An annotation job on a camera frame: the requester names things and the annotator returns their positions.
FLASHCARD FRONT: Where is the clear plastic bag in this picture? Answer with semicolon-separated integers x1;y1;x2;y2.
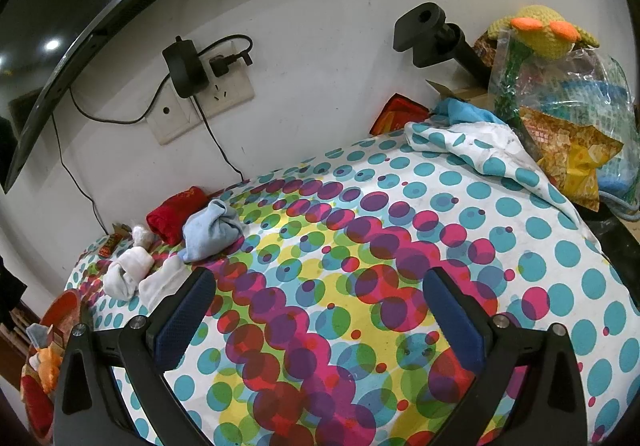
487;28;640;163

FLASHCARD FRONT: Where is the yellow snack packet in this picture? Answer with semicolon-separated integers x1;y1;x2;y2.
520;106;627;213

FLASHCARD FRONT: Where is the black cable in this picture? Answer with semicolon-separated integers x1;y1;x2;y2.
50;118;111;235
192;98;246;180
69;75;169;125

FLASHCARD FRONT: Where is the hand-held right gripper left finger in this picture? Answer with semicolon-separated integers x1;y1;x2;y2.
52;267;217;446

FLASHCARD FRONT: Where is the light blue sock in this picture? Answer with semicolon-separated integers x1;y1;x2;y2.
179;198;246;263

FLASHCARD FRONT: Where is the red sock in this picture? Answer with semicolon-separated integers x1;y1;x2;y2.
146;185;210;247

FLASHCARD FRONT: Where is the dotted colourful tablecloth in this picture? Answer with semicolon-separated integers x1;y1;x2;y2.
65;118;640;446

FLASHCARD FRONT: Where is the yellow crochet toy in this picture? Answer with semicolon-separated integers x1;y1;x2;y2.
487;2;601;60

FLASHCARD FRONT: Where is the small cardboard packet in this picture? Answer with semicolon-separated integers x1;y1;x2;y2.
99;223;131;258

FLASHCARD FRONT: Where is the red woven basket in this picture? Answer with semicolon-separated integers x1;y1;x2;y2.
20;290;96;443

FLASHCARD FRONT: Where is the light blue cord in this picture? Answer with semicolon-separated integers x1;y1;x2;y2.
599;190;640;221

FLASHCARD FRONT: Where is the white wall coax plate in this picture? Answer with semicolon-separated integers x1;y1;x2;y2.
146;97;202;145

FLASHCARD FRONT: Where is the blue cloth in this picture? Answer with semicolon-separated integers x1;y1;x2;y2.
432;97;507;127

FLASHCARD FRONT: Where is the black power adapter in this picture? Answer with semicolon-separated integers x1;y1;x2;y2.
162;38;210;100

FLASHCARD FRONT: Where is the green patterned packet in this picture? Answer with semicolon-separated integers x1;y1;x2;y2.
492;32;532;128

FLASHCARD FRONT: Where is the red box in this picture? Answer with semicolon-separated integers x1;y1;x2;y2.
371;93;431;137

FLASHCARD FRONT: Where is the white wall power socket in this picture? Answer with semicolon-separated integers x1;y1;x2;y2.
189;38;255;118

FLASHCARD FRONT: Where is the black plug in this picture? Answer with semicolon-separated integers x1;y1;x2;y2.
209;35;254;78

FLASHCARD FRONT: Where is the cardboard box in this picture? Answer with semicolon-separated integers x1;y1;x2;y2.
425;78;496;115

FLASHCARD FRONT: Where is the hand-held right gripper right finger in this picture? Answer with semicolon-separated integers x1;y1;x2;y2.
421;267;588;446

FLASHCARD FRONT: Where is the white sock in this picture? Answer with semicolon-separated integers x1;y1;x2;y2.
131;224;156;250
139;256;194;307
103;248;152;301

